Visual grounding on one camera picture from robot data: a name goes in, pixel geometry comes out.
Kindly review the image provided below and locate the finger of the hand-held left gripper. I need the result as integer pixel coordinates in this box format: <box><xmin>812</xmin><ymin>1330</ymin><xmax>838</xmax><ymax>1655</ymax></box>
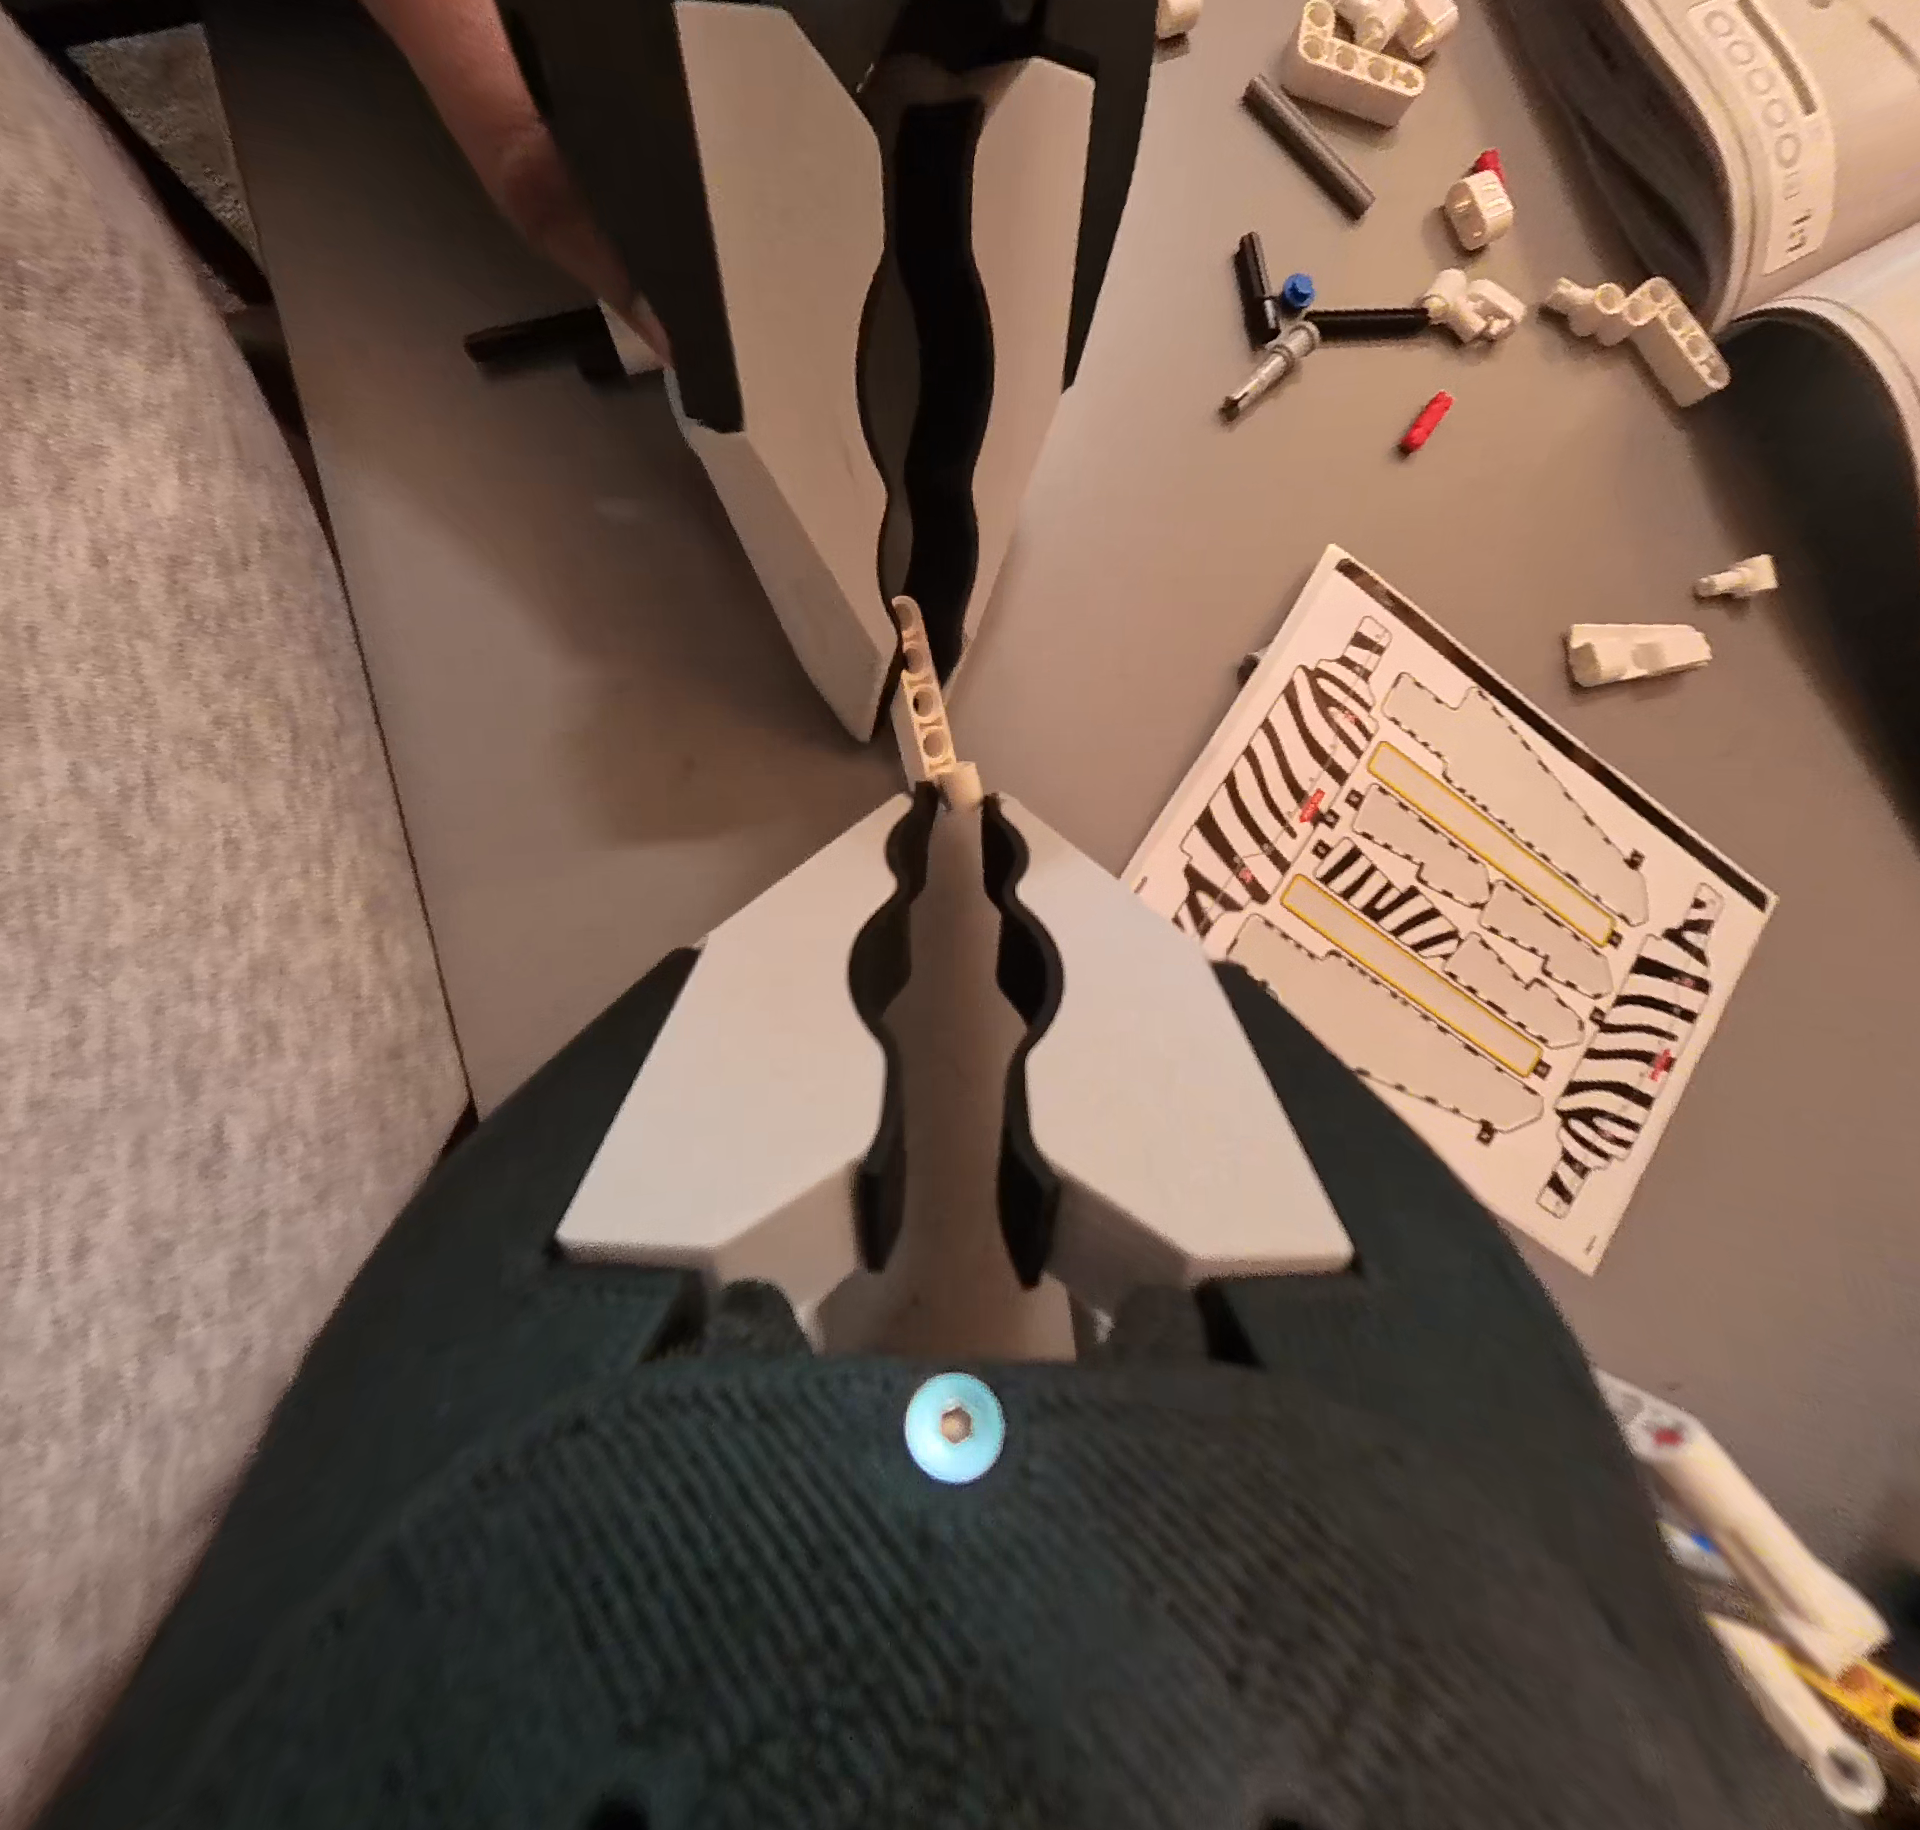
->
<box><xmin>664</xmin><ymin>0</ymin><xmax>924</xmax><ymax>745</ymax></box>
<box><xmin>898</xmin><ymin>58</ymin><xmax>1099</xmax><ymax>692</ymax></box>

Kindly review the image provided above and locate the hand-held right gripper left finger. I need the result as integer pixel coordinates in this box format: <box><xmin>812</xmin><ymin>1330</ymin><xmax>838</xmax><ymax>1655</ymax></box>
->
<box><xmin>554</xmin><ymin>793</ymin><xmax>938</xmax><ymax>1336</ymax></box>

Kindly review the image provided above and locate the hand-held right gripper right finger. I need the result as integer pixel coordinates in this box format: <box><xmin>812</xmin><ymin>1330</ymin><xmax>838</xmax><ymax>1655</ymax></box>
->
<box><xmin>982</xmin><ymin>793</ymin><xmax>1363</xmax><ymax>1325</ymax></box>

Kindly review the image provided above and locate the white five-hole lego beam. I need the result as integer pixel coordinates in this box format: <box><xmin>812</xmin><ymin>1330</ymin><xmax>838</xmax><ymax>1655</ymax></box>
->
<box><xmin>892</xmin><ymin>596</ymin><xmax>965</xmax><ymax>784</ymax></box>

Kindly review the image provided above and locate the grey lego pin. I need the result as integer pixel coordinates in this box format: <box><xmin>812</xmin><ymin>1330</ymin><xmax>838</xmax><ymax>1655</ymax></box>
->
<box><xmin>1217</xmin><ymin>321</ymin><xmax>1324</xmax><ymax>420</ymax></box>

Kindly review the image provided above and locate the dark grey lego axle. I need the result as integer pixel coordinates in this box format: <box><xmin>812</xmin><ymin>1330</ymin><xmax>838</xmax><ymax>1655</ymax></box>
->
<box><xmin>1243</xmin><ymin>73</ymin><xmax>1378</xmax><ymax>223</ymax></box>

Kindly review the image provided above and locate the white short lego beam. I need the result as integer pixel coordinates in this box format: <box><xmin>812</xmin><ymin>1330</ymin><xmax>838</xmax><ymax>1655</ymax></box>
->
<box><xmin>1280</xmin><ymin>0</ymin><xmax>1430</xmax><ymax>133</ymax></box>

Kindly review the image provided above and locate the white and red lego piece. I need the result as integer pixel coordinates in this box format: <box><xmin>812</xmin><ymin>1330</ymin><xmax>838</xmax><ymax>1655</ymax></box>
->
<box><xmin>1442</xmin><ymin>148</ymin><xmax>1515</xmax><ymax>255</ymax></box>

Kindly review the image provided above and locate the white bent lego beam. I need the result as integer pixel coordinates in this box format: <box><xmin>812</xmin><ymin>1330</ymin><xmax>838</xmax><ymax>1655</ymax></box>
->
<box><xmin>1544</xmin><ymin>275</ymin><xmax>1734</xmax><ymax>410</ymax></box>

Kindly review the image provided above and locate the white lego panel piece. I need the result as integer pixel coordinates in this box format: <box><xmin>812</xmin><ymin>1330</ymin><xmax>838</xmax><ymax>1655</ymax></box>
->
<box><xmin>1566</xmin><ymin>621</ymin><xmax>1713</xmax><ymax>690</ymax></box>

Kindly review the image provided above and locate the open lego instruction booklet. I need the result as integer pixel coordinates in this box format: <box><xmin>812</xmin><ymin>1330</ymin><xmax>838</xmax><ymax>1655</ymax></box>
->
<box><xmin>1446</xmin><ymin>0</ymin><xmax>1920</xmax><ymax>513</ymax></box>

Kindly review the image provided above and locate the white and yellow lego assembly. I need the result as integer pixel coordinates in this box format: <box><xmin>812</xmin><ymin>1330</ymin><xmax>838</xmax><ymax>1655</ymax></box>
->
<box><xmin>1594</xmin><ymin>1372</ymin><xmax>1920</xmax><ymax>1818</ymax></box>

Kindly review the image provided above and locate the person's left hand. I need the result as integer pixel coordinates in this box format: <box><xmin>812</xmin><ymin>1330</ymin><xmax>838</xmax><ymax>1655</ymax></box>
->
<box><xmin>247</xmin><ymin>0</ymin><xmax>676</xmax><ymax>368</ymax></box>

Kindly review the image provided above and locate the black axle with striped piece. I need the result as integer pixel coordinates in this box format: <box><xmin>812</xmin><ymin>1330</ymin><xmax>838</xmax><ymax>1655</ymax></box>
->
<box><xmin>464</xmin><ymin>302</ymin><xmax>669</xmax><ymax>386</ymax></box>

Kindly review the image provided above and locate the black axle with white connector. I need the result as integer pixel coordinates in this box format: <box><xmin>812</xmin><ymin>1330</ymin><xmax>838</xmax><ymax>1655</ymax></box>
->
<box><xmin>1304</xmin><ymin>270</ymin><xmax>1531</xmax><ymax>350</ymax></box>

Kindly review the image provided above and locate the zebra striped sticker sheet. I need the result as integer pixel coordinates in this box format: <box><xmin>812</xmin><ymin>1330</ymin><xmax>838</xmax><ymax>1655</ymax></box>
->
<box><xmin>1123</xmin><ymin>544</ymin><xmax>1780</xmax><ymax>1278</ymax></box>

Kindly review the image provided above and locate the person's grey sweatshirt torso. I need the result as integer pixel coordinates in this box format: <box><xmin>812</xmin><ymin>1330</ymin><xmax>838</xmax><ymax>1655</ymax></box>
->
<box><xmin>0</xmin><ymin>6</ymin><xmax>474</xmax><ymax>1830</ymax></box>

